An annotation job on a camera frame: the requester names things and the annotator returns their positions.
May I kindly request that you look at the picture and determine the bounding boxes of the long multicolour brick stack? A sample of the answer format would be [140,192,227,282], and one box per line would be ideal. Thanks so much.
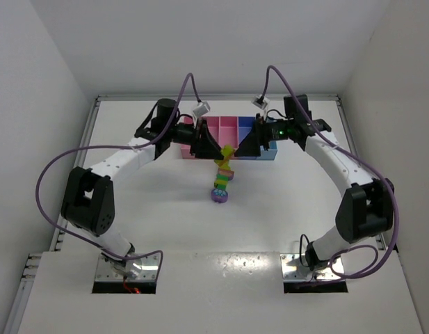
[213,164,234,189]

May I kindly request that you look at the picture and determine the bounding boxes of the green yellow orange brick stack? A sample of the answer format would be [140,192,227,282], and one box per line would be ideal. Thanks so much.
[214,144,235,169]

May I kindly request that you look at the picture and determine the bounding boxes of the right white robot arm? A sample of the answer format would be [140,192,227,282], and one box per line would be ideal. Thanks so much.
[235,95,394,270]

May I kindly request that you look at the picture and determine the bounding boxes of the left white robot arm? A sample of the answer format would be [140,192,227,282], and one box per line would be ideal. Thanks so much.
[60,98,222,272]

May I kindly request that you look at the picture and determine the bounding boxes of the light blue bin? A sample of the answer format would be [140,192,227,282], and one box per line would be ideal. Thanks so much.
[256,141,277,161]

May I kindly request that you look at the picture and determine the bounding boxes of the dark blue bin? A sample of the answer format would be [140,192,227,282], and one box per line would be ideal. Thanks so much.
[238,116,256,160]

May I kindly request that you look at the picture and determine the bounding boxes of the large pink bin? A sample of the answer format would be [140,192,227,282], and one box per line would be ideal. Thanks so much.
[180,116,220,159]

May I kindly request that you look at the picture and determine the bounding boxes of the small pink bin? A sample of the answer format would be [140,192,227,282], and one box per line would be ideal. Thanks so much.
[218,116,238,148]

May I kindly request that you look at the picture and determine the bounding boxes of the purple flower brick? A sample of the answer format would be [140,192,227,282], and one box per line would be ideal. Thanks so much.
[211,188,229,203]

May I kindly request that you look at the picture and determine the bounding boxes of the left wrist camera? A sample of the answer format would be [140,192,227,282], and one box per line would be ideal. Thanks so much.
[192,102,211,118]

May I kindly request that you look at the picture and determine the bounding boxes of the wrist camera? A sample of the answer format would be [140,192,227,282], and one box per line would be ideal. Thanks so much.
[252,95,269,110]
[192,102,211,118]

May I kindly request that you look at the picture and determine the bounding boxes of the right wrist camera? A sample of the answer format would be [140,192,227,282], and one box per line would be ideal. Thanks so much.
[252,95,269,110]

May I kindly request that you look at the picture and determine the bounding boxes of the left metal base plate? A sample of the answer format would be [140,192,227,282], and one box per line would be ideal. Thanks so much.
[95,254,161,283]

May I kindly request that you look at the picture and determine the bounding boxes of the metal base plate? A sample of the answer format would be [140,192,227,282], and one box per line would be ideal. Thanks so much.
[280,253,340,283]
[95,254,161,283]

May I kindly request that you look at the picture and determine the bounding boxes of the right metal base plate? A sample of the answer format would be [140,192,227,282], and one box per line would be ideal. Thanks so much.
[280,253,340,283]

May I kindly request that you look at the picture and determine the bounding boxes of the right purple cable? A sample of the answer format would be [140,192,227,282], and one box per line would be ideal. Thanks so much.
[258,65,399,287]

